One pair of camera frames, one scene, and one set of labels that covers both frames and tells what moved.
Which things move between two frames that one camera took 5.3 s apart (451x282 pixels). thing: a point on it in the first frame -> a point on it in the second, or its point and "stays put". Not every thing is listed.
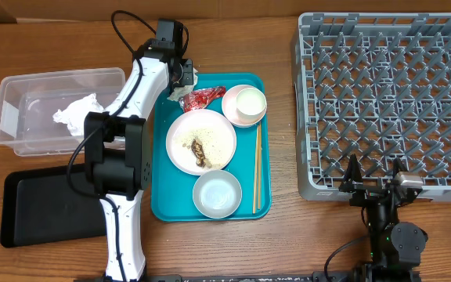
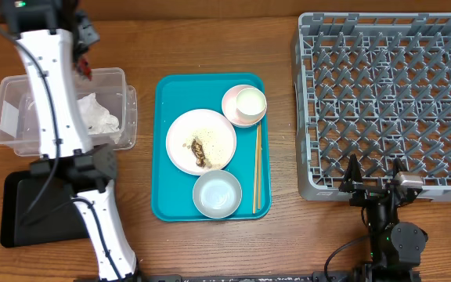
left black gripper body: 186,73 -> 87,34
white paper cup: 250,103 stays put
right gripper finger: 398,167 stays put
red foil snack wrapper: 200,99 -> 84,69
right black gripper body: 364,198 stays put
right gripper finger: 353,178 stays put
